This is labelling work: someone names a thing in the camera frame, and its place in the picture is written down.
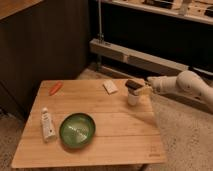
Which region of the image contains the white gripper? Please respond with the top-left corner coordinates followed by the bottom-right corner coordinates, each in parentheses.
top-left (134, 76), bottom-right (166, 95)

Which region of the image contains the green ceramic bowl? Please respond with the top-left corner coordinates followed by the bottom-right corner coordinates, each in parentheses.
top-left (59, 113), bottom-right (96, 149)

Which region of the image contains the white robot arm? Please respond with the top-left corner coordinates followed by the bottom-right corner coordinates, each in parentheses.
top-left (136, 70), bottom-right (213, 112)

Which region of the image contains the dark brown block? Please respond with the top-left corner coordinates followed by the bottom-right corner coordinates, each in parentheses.
top-left (125, 80), bottom-right (143, 90)

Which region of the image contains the white cup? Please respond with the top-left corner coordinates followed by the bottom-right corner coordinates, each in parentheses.
top-left (127, 93), bottom-right (140, 106)

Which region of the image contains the wooden table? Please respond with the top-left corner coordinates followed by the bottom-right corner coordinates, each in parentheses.
top-left (12, 79), bottom-right (166, 168)

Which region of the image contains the metal shelf rack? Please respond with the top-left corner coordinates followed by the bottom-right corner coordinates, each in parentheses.
top-left (89, 0), bottom-right (213, 80)

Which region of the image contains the orange carrot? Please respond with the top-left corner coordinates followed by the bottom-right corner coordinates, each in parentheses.
top-left (49, 82), bottom-right (63, 96)

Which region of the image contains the white tube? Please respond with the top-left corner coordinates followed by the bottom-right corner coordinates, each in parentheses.
top-left (41, 108), bottom-right (56, 142)

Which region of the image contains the dark wooden cabinet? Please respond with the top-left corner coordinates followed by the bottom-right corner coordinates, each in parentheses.
top-left (0, 0), bottom-right (90, 118)

